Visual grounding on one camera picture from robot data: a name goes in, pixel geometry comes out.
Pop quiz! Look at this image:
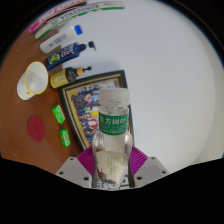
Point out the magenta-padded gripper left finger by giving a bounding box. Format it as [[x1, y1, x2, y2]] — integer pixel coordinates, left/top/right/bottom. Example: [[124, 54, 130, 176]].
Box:
[[55, 145, 98, 189]]

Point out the clear green-label drink bottle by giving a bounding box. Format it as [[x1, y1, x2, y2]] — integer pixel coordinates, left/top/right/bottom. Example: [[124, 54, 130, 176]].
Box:
[[91, 87, 134, 190]]

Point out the white blue-capped bottle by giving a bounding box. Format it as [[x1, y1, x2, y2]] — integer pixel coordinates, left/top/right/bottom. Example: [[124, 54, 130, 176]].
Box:
[[39, 24, 83, 55]]

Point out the pink white flat box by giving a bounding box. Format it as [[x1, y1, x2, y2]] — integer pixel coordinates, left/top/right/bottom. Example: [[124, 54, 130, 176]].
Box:
[[27, 0, 88, 34]]

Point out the yellow black pump bottle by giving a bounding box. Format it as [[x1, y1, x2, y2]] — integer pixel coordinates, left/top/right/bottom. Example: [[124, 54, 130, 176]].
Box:
[[49, 65, 93, 89]]

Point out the dark blue pump bottle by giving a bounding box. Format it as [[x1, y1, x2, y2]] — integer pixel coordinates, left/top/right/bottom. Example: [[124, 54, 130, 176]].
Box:
[[45, 40, 97, 71]]

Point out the small green packet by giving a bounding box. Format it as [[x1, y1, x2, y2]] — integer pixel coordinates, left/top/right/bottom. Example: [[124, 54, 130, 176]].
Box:
[[51, 104, 67, 125], [58, 128, 72, 148]]

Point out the green white flat box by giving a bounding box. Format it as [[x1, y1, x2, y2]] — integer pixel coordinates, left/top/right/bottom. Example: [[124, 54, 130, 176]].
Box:
[[34, 1, 126, 40]]

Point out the flat round red coaster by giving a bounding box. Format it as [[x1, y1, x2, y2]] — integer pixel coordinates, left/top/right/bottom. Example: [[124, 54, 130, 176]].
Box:
[[27, 114, 46, 143]]

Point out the framed group photo picture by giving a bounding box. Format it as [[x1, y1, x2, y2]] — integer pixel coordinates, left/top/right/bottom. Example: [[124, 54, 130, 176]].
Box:
[[57, 69, 135, 152]]

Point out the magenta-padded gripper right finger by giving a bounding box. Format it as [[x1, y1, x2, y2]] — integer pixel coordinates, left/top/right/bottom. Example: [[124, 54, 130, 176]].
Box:
[[127, 145, 169, 188]]

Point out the white yellow-rimmed paper cup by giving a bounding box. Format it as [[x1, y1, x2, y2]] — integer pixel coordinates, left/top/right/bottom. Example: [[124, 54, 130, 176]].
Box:
[[16, 61, 50, 101]]

